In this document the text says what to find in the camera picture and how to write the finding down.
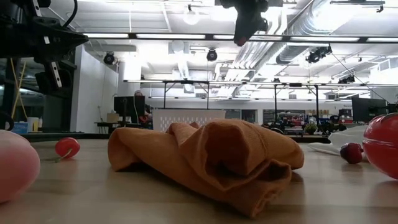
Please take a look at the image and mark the black computer monitor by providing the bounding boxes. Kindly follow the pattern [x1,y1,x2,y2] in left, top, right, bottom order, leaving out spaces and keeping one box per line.
[351,97,389,123]
[113,95,146,127]

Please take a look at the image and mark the small green potted plant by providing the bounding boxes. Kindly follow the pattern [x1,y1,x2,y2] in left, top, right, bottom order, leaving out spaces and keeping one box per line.
[304,122,318,135]

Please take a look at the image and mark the blue bin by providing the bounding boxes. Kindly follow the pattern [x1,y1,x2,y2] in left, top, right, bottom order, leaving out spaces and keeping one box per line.
[11,121,29,135]

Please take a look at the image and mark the black cable loop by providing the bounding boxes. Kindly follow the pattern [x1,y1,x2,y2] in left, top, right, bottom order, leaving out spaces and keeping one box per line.
[0,110,15,131]

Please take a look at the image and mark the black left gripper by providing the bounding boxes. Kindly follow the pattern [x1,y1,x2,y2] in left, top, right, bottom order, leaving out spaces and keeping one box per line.
[0,0,90,96]

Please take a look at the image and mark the white perforated plastic basket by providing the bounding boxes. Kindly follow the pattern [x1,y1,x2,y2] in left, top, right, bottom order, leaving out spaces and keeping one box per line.
[152,108,227,133]

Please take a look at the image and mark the white cloth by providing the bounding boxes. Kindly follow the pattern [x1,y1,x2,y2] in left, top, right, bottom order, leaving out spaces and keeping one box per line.
[307,124,369,156]

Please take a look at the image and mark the black table frame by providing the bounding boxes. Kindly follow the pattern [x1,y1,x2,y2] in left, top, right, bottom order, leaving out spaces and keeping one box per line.
[18,133,331,144]

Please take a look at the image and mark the orange cloth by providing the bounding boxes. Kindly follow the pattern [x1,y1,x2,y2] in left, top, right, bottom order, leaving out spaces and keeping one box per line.
[107,118,305,218]

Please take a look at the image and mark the black track light cluster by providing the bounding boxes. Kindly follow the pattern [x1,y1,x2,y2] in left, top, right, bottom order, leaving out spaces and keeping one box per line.
[306,45,333,65]

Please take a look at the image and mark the black background workstation frame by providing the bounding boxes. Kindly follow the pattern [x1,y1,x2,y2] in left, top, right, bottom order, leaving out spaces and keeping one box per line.
[123,80,398,110]

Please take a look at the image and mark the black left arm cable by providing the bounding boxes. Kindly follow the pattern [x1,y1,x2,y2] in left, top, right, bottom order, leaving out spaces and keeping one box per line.
[61,0,78,28]

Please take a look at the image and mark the round white ceiling lamp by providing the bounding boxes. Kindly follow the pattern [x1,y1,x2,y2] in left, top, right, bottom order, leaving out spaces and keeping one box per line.
[182,7,200,26]

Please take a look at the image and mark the dark desk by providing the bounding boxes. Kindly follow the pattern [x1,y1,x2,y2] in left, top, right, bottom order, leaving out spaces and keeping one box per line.
[95,121,147,129]

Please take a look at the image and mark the dark red toy berry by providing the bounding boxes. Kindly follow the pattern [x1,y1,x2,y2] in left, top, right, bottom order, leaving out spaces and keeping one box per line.
[340,142,364,165]

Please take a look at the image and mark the red toy cherry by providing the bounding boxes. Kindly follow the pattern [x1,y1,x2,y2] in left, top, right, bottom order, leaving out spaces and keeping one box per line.
[54,137,81,163]

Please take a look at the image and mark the silver ventilation duct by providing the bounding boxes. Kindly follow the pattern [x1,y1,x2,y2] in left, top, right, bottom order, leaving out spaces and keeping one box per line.
[275,0,352,65]

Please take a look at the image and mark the pink toy peach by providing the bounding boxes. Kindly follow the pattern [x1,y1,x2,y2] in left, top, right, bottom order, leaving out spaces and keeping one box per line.
[0,129,42,203]

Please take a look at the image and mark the red toy tomato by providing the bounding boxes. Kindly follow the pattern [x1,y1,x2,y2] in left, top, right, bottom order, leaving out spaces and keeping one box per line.
[362,113,398,180]

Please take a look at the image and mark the person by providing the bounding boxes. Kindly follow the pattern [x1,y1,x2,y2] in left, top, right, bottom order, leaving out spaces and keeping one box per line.
[132,90,154,125]

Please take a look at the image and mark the black bar with light strips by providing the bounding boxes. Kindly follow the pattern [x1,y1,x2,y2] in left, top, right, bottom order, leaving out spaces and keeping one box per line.
[82,32,398,44]

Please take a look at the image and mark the yellow cable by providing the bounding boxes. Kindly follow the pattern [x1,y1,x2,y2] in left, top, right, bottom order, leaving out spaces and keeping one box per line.
[10,58,28,121]

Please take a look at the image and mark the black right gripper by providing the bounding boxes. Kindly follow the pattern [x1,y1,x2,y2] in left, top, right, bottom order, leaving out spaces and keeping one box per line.
[219,0,270,41]

